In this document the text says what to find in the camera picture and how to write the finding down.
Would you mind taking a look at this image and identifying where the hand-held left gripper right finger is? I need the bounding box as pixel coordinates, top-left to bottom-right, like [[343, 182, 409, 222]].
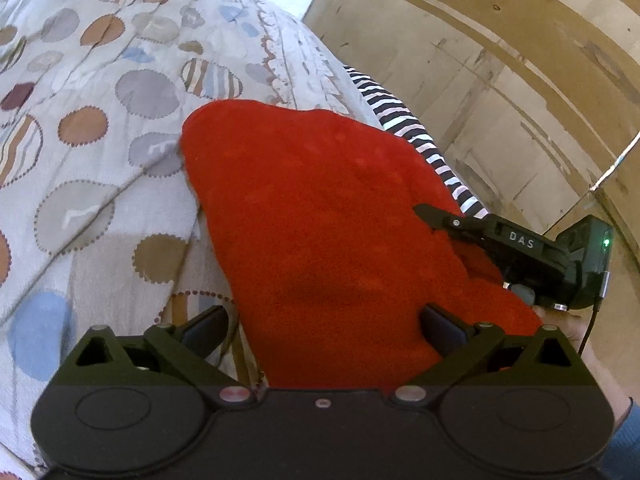
[[389, 303, 583, 406]]

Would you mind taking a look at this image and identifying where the red fleece sweater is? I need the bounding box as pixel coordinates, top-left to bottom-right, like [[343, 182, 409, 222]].
[[179, 100, 546, 391]]

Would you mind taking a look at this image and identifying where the wooden wardrobe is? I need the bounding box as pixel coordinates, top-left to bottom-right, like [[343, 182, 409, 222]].
[[302, 0, 640, 391]]

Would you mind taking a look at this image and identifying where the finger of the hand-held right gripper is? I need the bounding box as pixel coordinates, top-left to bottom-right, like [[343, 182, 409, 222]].
[[413, 203, 490, 243]]

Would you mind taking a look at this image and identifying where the black white striped cloth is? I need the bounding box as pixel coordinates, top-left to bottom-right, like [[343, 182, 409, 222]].
[[342, 65, 490, 221]]

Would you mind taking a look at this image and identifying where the person's right hand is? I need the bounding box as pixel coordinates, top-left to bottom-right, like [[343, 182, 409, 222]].
[[540, 309, 632, 426]]

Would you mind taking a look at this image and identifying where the dotted printed bedspread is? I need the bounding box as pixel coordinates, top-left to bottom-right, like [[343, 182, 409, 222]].
[[0, 0, 383, 476]]

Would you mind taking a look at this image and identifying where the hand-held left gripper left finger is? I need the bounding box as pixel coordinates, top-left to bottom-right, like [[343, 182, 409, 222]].
[[72, 305, 256, 406]]

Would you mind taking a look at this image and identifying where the black cable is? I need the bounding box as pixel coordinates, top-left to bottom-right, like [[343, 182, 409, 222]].
[[579, 272, 609, 358]]

